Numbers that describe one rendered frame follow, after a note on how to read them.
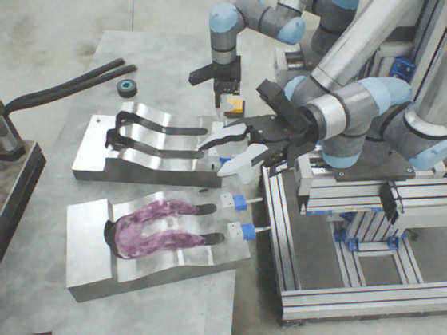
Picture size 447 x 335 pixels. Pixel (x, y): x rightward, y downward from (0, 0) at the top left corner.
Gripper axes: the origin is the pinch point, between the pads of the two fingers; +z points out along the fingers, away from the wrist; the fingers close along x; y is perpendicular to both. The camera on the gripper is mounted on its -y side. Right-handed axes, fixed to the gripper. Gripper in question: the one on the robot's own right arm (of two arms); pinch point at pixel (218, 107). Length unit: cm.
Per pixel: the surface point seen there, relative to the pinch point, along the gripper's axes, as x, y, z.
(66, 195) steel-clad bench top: -24, -49, 21
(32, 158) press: -6, -69, 25
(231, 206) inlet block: -30.3, 6.3, 12.8
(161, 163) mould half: -14.8, -17.9, 12.4
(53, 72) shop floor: 135, -133, 101
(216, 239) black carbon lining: -40.3, 2.7, 15.8
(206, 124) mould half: 3.7, -5.0, 11.8
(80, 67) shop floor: 142, -116, 101
